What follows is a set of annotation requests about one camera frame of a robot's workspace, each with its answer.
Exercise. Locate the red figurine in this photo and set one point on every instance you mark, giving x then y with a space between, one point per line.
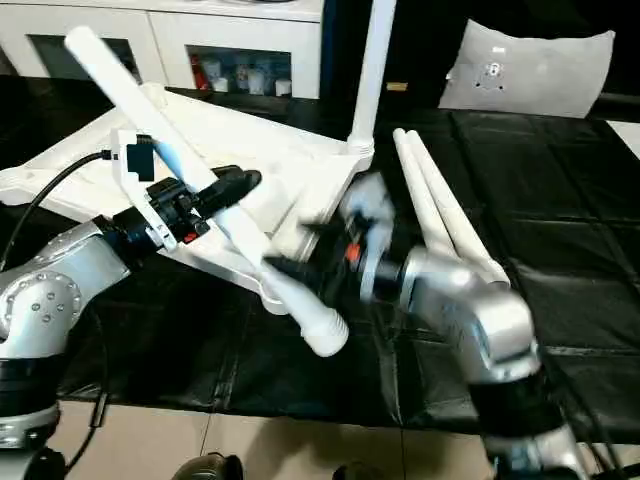
199 75

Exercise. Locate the white plastic table leg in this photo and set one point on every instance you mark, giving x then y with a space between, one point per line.
125 100
451 200
425 190
372 75

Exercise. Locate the black furniture with gold label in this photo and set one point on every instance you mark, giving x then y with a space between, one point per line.
425 40

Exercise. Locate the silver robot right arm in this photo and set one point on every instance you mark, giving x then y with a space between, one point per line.
475 310

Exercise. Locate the white plastic table top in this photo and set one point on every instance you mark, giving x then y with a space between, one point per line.
280 140

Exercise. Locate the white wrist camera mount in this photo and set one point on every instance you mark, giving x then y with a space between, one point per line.
120 165
372 200

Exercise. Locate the grey padded backrest cushion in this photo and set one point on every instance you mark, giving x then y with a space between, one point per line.
540 75

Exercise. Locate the black rod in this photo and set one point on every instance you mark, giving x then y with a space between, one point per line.
622 99

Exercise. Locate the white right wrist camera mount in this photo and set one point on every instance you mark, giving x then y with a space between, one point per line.
372 200

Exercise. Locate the dark robot right foot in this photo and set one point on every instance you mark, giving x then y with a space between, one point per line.
355 472

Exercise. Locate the white glass-door cabinet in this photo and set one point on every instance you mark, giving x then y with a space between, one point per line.
165 25

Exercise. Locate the white flat board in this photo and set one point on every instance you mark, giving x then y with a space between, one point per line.
627 132

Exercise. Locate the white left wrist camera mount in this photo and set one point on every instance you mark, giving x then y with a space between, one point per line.
120 165

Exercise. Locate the small white cup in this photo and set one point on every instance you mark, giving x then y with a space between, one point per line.
220 83
283 87

